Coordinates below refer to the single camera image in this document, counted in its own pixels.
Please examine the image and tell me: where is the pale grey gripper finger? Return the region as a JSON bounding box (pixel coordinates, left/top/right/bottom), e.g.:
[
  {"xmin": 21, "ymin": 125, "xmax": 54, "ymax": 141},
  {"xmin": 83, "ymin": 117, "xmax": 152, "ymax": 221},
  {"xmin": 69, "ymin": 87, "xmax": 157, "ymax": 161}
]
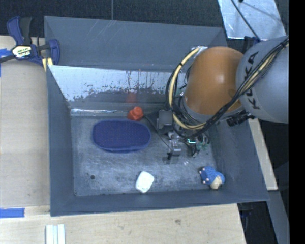
[
  {"xmin": 166, "ymin": 139, "xmax": 175, "ymax": 162},
  {"xmin": 173, "ymin": 140, "xmax": 182, "ymax": 158}
]

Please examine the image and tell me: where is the black cylinder on white bracket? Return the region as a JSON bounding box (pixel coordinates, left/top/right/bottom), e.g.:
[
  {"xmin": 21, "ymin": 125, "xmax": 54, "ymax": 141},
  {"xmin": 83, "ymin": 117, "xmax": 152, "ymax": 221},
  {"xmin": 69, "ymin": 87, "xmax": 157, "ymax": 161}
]
[{"xmin": 226, "ymin": 111, "xmax": 256, "ymax": 127}]

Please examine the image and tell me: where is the white block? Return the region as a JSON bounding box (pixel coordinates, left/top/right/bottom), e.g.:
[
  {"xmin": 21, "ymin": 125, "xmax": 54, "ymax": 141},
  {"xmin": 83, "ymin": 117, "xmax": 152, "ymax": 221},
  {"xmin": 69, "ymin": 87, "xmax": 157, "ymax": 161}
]
[{"xmin": 134, "ymin": 171, "xmax": 155, "ymax": 194}]

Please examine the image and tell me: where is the grey metal bin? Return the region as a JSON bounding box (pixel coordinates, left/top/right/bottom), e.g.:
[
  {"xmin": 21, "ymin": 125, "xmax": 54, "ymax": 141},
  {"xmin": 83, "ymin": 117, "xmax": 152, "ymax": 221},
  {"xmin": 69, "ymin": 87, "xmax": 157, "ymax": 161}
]
[{"xmin": 43, "ymin": 15, "xmax": 271, "ymax": 217}]

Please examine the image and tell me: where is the blue oval slipper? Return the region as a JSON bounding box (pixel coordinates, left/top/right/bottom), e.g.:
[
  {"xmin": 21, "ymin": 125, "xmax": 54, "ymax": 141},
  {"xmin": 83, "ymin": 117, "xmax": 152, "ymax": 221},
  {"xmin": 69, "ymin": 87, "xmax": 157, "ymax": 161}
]
[{"xmin": 91, "ymin": 119, "xmax": 151, "ymax": 154}]

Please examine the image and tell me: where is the small red toy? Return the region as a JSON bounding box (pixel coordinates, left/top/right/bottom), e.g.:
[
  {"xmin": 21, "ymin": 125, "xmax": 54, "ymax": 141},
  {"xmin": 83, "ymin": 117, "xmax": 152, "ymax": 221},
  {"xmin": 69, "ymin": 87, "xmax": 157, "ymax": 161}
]
[{"xmin": 127, "ymin": 106, "xmax": 145, "ymax": 121}]

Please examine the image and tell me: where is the blue and beige toy animal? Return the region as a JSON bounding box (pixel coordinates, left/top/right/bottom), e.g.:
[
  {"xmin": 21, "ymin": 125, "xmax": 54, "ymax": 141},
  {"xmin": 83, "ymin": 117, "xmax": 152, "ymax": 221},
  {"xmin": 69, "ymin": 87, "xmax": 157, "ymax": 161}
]
[{"xmin": 198, "ymin": 166, "xmax": 226, "ymax": 190}]

